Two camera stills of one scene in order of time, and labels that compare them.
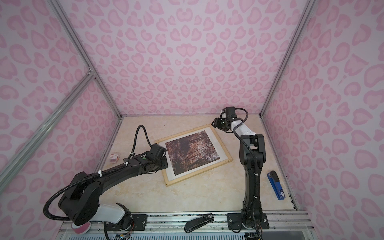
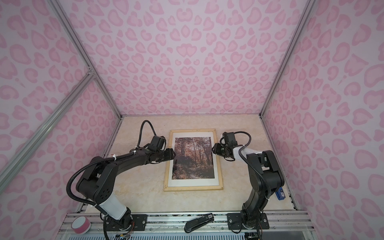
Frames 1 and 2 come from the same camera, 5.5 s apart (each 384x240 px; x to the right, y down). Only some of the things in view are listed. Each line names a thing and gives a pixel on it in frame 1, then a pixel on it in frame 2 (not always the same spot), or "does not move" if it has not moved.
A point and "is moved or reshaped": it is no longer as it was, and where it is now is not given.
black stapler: [198, 222] does not move
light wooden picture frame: [183, 177] is moved or reshaped
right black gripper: [218, 123] → [217, 149]
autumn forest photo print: [190, 152] is moved or reshaped
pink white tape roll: [81, 229] does not move
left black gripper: [165, 163] → [170, 154]
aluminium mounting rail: [290, 222] does not move
